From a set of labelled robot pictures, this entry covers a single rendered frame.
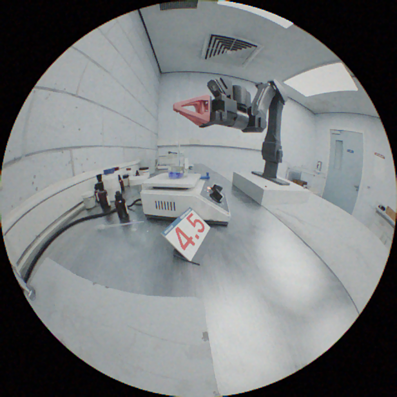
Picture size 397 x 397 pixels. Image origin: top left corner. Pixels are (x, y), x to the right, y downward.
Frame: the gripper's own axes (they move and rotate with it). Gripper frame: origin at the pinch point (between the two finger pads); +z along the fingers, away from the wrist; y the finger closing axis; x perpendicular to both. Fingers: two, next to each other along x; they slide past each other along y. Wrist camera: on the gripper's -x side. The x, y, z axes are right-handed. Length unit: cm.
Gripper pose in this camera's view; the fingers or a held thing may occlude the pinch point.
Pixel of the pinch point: (177, 107)
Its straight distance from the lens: 27.8
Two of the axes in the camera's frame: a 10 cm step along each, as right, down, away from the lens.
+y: 4.8, 3.3, -8.2
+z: -8.8, 1.9, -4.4
